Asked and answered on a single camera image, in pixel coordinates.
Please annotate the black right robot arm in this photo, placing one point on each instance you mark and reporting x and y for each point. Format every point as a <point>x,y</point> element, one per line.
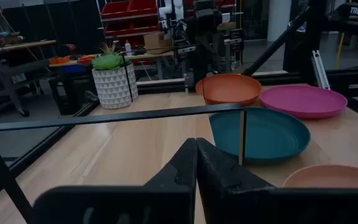
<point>357,18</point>

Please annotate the white column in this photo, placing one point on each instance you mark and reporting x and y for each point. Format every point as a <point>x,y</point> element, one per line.
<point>278,18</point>

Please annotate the wooden workbench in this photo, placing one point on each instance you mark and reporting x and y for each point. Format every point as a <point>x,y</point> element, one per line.
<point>148,56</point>

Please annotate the wooden side table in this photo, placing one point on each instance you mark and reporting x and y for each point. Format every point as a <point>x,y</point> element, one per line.
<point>17,46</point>

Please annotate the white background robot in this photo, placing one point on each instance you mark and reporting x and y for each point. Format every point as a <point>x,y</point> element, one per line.
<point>171,9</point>

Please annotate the black rig frame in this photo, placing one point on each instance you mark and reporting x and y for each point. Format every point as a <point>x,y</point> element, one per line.
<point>269,46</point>

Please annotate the succulent in white patterned pot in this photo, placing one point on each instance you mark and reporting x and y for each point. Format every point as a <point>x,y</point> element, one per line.
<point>112,87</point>

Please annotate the red bin rack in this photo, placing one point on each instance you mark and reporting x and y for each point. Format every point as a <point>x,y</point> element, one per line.
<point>129,17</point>

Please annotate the yellow post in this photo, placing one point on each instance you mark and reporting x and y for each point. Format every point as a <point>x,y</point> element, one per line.
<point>339,49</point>

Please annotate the teal plate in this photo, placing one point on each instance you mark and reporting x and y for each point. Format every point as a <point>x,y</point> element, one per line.
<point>272,137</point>

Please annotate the white bottle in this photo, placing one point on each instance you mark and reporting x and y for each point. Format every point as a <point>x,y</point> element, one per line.
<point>128,48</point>

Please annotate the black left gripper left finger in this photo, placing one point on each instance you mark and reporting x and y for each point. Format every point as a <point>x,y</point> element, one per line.
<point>172,199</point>

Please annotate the black background machine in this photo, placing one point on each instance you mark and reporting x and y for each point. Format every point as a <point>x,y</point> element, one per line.
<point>208,37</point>

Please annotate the silver aluminium extrusion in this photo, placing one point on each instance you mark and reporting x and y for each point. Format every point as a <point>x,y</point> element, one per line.
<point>320,70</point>

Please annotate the peach plate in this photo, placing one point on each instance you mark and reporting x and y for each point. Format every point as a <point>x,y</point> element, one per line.
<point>331,177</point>

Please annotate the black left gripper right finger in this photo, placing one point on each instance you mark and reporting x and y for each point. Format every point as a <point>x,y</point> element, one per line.
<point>228,199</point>

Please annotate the cardboard box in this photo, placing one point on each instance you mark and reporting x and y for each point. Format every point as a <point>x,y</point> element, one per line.
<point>155,43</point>

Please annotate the pink plate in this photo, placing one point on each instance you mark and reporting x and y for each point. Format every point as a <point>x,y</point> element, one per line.
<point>303,101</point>

